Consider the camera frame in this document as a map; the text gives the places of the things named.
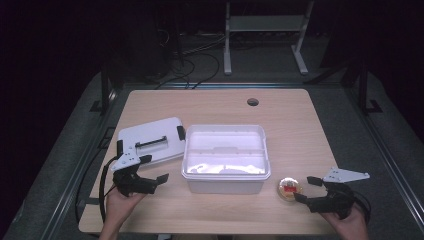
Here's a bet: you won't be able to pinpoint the white metal stand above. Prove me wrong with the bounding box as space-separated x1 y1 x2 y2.
223 0 315 76

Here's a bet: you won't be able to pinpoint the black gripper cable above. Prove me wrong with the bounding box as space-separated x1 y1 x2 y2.
353 191 373 224
98 154 120 224

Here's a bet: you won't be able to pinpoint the white plastic storage box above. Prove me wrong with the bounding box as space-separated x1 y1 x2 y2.
180 124 272 195

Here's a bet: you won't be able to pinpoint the person's left hand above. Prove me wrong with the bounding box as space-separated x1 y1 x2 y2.
105 188 146 231

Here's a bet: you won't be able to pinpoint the small round red label container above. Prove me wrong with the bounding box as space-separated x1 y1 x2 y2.
277 177 304 202

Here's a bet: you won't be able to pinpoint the black floor cables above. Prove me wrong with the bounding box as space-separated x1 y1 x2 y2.
154 33 228 90

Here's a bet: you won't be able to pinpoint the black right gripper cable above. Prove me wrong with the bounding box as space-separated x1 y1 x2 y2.
353 191 373 224

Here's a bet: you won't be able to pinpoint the white box lid black handle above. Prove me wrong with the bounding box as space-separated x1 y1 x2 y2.
116 116 188 168

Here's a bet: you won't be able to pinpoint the person's right hand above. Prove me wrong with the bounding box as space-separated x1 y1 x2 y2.
321 206 369 240

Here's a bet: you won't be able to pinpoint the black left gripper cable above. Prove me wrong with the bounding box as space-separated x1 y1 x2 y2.
98 154 120 224

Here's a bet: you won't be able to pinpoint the black frame post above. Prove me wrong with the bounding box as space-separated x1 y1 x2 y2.
357 63 384 115
89 63 118 115

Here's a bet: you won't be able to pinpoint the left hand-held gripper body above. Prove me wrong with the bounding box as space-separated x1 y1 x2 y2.
110 151 158 197

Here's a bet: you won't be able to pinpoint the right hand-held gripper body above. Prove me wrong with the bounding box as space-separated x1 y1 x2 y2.
306 167 371 220

